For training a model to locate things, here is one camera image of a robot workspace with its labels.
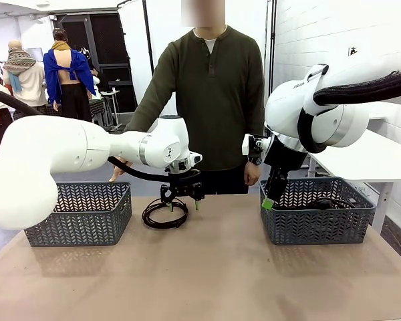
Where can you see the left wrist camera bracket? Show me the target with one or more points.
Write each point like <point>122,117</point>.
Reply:
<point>195,158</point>

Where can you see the person's left hand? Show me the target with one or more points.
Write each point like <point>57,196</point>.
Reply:
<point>252,174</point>

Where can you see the person in green sweater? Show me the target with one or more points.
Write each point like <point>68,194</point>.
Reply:
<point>214,93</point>

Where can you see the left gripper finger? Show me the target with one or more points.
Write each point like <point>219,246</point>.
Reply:
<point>167,194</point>
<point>198,194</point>

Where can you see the cluttered background desk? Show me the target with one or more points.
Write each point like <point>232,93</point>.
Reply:
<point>107,95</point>

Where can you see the person's right forearm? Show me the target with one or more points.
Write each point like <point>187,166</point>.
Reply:
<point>140,113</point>

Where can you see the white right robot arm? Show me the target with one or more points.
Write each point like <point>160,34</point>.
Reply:
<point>287,107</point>

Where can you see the white side table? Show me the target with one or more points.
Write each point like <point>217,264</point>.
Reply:
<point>354,160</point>

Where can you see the black tripod stand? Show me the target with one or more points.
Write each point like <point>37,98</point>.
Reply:
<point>353,51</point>

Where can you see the white backdrop screen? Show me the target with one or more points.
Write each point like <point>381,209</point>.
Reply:
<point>133,50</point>

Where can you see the black backdrop stand pole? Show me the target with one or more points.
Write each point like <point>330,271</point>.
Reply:
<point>273,33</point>
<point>147,33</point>

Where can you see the seated background person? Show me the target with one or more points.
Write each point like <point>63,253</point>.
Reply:
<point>96,75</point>

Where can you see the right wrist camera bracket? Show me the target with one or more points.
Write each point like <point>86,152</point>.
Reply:
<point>247,145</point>

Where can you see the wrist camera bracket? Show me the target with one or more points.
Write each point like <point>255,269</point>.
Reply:
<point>247,145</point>
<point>195,158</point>

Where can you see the person's right hand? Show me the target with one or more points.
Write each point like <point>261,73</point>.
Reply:
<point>122,168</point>

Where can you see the person's left forearm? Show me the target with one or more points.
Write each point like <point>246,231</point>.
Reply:
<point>259,120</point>

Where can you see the gray plastic lattice basket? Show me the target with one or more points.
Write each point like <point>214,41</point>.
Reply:
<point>321,230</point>
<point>93,227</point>

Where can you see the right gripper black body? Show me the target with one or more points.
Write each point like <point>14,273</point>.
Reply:
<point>285,157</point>

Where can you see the mannequin with blue garment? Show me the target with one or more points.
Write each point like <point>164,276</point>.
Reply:
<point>70,100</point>

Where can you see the mannequin with patterned scarf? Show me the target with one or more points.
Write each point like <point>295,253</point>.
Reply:
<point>26,83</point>

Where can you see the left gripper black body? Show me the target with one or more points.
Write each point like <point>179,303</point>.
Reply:
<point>185,184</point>

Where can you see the black grid partition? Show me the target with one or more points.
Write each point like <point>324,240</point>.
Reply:
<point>110,40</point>

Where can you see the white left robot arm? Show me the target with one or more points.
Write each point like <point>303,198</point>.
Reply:
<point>36,160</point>

